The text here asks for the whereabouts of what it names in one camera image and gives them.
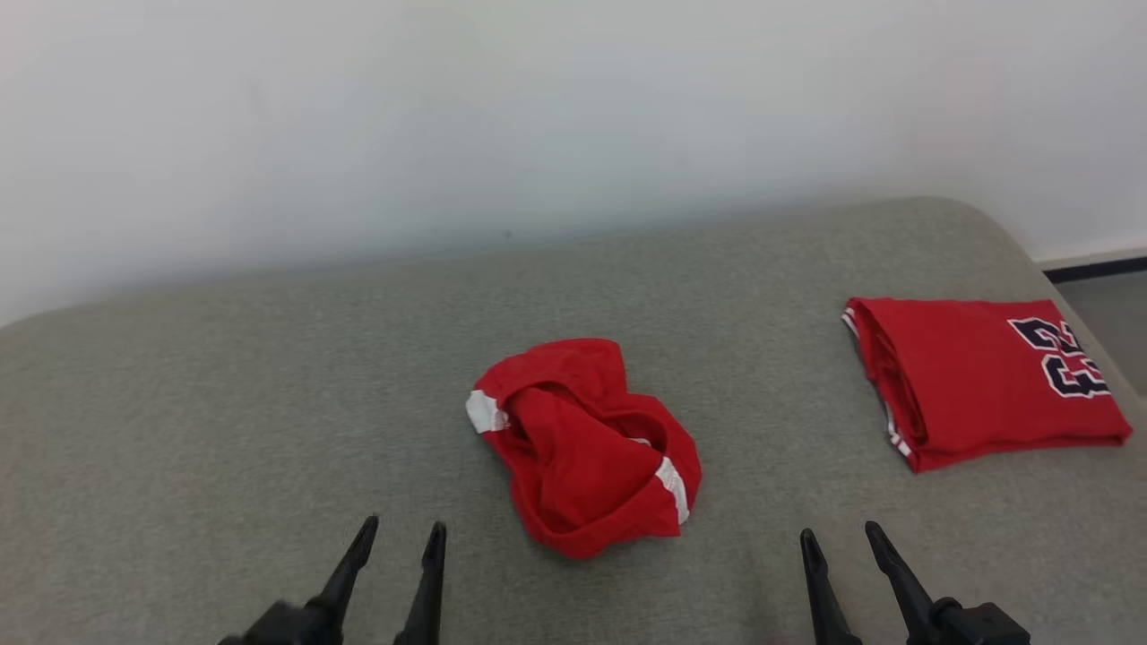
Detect black baseboard strip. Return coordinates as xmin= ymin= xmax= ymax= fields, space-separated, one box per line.
xmin=1041 ymin=255 xmax=1147 ymax=284

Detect red basketball jersey number 23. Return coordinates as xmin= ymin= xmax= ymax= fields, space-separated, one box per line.
xmin=841 ymin=296 xmax=1134 ymax=474

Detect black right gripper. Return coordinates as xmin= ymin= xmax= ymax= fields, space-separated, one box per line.
xmin=800 ymin=522 xmax=1031 ymax=645

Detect red shorts with white stripes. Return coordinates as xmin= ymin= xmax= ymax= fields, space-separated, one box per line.
xmin=464 ymin=337 xmax=703 ymax=561

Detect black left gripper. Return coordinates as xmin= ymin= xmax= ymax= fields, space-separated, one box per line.
xmin=220 ymin=515 xmax=447 ymax=645

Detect grey fabric sofa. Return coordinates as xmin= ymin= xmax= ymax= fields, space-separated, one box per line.
xmin=0 ymin=195 xmax=1147 ymax=645

